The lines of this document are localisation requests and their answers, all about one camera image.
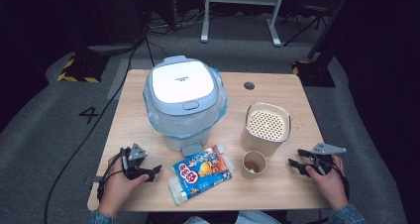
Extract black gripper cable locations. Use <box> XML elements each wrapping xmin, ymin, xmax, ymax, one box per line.
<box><xmin>96</xmin><ymin>148</ymin><xmax>127</xmax><ymax>202</ymax></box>
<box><xmin>316</xmin><ymin>154</ymin><xmax>351</xmax><ymax>200</ymax></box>

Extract white and blue rice cooker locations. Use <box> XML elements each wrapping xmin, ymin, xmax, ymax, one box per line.
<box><xmin>142</xmin><ymin>55</ymin><xmax>229</xmax><ymax>158</ymax></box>

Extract person's left hand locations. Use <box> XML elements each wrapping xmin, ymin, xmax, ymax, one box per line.
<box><xmin>97</xmin><ymin>154</ymin><xmax>151</xmax><ymax>219</ymax></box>

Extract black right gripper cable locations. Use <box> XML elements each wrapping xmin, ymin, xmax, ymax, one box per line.
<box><xmin>316</xmin><ymin>154</ymin><xmax>351</xmax><ymax>200</ymax></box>

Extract grey table edge bracket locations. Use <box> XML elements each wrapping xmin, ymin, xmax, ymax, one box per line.
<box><xmin>83</xmin><ymin>175</ymin><xmax>104</xmax><ymax>186</ymax></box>

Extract brown tea dregs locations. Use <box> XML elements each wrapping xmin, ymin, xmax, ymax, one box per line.
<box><xmin>245</xmin><ymin>161</ymin><xmax>261</xmax><ymax>173</ymax></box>

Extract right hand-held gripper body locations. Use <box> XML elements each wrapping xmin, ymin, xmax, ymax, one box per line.
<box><xmin>309</xmin><ymin>142</ymin><xmax>348</xmax><ymax>176</ymax></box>

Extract hazard striped stand base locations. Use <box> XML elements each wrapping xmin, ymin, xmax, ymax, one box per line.
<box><xmin>56</xmin><ymin>53</ymin><xmax>110</xmax><ymax>84</ymax></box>
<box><xmin>291</xmin><ymin>59</ymin><xmax>337</xmax><ymax>88</ymax></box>

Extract blue snack packet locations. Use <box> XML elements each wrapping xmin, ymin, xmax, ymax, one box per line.
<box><xmin>167</xmin><ymin>145</ymin><xmax>235</xmax><ymax>206</ymax></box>

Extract dark slanted stand pole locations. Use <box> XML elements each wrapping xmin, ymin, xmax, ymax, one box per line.
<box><xmin>306</xmin><ymin>0</ymin><xmax>357</xmax><ymax>62</ymax></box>

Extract long black floor cable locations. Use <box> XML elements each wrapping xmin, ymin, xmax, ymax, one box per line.
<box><xmin>44</xmin><ymin>35</ymin><xmax>148</xmax><ymax>224</ymax></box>

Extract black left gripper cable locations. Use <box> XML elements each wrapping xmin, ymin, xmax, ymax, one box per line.
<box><xmin>96</xmin><ymin>148</ymin><xmax>127</xmax><ymax>202</ymax></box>

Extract person's right hand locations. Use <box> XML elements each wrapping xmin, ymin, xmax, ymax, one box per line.
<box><xmin>304</xmin><ymin>154</ymin><xmax>350</xmax><ymax>212</ymax></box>

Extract black tripod stand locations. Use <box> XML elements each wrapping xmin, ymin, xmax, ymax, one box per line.
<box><xmin>282</xmin><ymin>4</ymin><xmax>333</xmax><ymax>48</ymax></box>

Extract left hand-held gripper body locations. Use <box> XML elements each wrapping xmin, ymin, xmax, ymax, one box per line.
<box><xmin>120</xmin><ymin>143</ymin><xmax>152</xmax><ymax>181</ymax></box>

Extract beige paper cup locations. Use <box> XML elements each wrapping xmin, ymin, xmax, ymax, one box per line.
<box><xmin>241</xmin><ymin>150</ymin><xmax>267</xmax><ymax>180</ymax></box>

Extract beige perforated strainer container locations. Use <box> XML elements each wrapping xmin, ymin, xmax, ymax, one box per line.
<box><xmin>240</xmin><ymin>101</ymin><xmax>292</xmax><ymax>158</ymax></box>

